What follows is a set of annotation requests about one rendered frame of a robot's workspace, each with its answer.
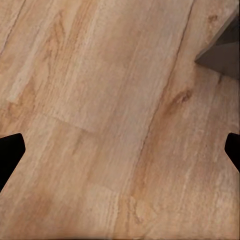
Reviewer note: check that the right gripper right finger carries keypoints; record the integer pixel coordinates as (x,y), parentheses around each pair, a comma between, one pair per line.
(232,148)

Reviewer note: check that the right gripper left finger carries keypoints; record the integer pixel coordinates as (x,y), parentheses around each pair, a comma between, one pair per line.
(12,148)

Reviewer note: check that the coffee table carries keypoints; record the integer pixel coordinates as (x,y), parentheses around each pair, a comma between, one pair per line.
(222,54)

